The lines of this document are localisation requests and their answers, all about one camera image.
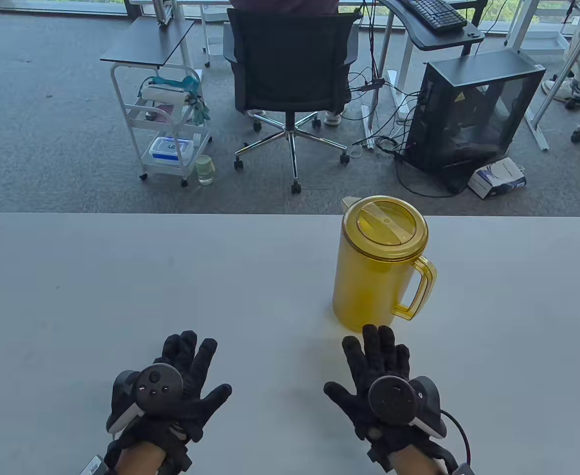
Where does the clear glass jar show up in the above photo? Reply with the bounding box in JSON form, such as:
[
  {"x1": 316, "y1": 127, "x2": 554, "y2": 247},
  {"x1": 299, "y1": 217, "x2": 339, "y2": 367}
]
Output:
[{"x1": 194, "y1": 155, "x2": 216, "y2": 186}]

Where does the black computer tower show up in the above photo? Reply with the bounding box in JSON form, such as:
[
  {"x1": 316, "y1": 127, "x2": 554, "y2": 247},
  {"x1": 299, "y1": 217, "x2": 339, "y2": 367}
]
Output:
[{"x1": 404, "y1": 48, "x2": 546, "y2": 194}]

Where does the black white hand controller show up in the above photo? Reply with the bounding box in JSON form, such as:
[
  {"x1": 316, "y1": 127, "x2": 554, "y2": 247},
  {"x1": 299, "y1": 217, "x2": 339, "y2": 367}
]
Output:
[
  {"x1": 368, "y1": 376, "x2": 447, "y2": 439},
  {"x1": 106, "y1": 363, "x2": 184, "y2": 434}
]

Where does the black cable bundle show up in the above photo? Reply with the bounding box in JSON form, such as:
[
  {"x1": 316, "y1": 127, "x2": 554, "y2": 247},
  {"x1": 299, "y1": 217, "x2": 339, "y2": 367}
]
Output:
[{"x1": 347, "y1": 0, "x2": 461, "y2": 199}]

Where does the black keyboard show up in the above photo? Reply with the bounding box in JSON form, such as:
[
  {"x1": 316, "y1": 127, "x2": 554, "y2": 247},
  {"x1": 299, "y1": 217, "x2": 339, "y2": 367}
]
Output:
[{"x1": 401, "y1": 0, "x2": 468, "y2": 35}]

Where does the white rolling cart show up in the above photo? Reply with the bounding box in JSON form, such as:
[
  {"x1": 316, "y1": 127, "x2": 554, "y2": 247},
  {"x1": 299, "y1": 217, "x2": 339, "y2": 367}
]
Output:
[{"x1": 111, "y1": 63, "x2": 214, "y2": 188}]

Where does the white tray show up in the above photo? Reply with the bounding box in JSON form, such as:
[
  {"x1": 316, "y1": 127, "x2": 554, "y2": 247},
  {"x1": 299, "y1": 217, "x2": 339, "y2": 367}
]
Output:
[{"x1": 505, "y1": 30, "x2": 572, "y2": 56}]

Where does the black desk with white legs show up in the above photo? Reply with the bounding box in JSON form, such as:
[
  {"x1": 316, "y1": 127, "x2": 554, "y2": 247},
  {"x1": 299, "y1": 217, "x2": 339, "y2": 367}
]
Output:
[{"x1": 369, "y1": 0, "x2": 486, "y2": 122}]

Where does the dark side table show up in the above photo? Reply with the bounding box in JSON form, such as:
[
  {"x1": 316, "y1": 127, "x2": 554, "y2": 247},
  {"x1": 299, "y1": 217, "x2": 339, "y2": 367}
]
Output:
[{"x1": 100, "y1": 19, "x2": 196, "y2": 70}]

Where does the aluminium frame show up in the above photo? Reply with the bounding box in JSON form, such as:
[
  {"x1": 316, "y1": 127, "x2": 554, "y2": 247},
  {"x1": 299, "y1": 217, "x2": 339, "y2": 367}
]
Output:
[{"x1": 505, "y1": 0, "x2": 580, "y2": 152}]

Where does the person's right hand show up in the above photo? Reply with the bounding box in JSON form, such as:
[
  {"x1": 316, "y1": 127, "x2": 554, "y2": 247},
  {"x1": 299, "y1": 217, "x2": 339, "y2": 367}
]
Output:
[{"x1": 324, "y1": 325, "x2": 457, "y2": 472}]

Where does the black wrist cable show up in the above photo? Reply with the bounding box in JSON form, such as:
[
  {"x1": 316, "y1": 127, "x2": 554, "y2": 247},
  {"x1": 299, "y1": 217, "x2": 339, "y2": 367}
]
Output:
[{"x1": 440, "y1": 409, "x2": 471, "y2": 467}]

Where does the teal cloth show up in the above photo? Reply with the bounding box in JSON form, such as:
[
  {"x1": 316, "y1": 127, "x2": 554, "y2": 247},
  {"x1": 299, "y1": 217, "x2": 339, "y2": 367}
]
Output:
[{"x1": 144, "y1": 75, "x2": 212, "y2": 126}]

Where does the black white left hand controller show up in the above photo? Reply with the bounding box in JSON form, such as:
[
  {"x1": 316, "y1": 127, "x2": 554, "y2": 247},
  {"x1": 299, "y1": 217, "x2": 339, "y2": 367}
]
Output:
[{"x1": 106, "y1": 363, "x2": 184, "y2": 434}]

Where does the clear container with blue lid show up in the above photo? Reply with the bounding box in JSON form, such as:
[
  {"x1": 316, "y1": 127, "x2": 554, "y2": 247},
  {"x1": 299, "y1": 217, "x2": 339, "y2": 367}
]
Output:
[{"x1": 150, "y1": 137, "x2": 195, "y2": 163}]

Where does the black mesh office chair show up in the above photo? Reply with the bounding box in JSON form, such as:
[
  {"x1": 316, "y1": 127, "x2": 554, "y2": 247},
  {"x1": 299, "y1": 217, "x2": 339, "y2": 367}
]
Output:
[{"x1": 223, "y1": 7, "x2": 360, "y2": 194}]

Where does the person's left hand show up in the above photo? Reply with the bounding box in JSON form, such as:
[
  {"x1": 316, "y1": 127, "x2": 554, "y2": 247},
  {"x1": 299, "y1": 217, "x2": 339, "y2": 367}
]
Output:
[{"x1": 104, "y1": 331, "x2": 232, "y2": 471}]

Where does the white paper roll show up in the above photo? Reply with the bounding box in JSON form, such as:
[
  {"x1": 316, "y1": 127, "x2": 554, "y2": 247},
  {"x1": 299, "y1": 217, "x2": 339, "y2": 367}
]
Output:
[{"x1": 140, "y1": 85, "x2": 189, "y2": 106}]

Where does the maroon flat item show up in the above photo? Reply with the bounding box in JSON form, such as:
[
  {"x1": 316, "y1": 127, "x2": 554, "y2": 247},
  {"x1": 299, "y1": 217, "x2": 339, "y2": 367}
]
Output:
[{"x1": 145, "y1": 101, "x2": 185, "y2": 123}]

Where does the yellow kettle lid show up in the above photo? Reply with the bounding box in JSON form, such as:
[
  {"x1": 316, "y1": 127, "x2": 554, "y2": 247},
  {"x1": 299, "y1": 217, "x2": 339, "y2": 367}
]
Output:
[{"x1": 342, "y1": 196, "x2": 429, "y2": 262}]

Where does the yellow plastic water kettle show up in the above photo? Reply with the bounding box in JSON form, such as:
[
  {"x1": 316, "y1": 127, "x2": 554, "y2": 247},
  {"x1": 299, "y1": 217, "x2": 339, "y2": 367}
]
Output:
[{"x1": 332, "y1": 196, "x2": 438, "y2": 333}]

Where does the black white right hand controller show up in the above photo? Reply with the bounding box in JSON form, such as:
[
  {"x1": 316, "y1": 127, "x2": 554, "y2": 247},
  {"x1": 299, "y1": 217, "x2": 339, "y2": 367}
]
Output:
[{"x1": 368, "y1": 376, "x2": 447, "y2": 439}]

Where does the person's right forearm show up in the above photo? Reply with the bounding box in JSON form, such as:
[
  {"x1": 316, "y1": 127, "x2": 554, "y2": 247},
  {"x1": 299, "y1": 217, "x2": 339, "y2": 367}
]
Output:
[{"x1": 389, "y1": 448, "x2": 449, "y2": 475}]

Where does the white blue cardboard box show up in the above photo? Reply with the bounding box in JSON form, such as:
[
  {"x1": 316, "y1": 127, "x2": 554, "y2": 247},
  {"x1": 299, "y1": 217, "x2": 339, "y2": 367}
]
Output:
[{"x1": 467, "y1": 157, "x2": 527, "y2": 200}]

